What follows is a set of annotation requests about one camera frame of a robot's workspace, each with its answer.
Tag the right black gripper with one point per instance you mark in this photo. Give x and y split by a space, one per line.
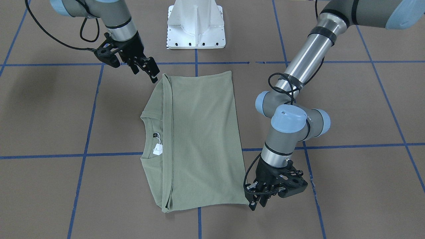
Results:
131 48

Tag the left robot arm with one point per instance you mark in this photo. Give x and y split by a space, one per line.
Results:
335 19

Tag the white paper garment tag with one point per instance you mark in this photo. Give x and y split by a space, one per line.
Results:
158 149

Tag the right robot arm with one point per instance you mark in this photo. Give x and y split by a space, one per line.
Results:
122 40

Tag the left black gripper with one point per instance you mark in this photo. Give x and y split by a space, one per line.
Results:
266 174

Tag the olive green t-shirt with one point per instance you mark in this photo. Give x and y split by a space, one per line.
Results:
202 162

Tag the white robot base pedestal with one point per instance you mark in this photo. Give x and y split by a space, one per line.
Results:
195 24

